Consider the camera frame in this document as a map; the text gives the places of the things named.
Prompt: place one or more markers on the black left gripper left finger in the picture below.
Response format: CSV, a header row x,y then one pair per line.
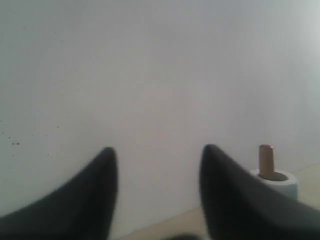
x,y
81,209

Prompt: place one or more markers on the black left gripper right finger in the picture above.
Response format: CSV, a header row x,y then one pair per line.
x,y
239,206

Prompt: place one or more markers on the white printed paper towel roll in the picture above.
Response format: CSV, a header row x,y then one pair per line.
x,y
286,183

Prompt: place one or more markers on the wooden paper towel holder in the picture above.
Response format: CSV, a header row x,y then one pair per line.
x,y
266,162

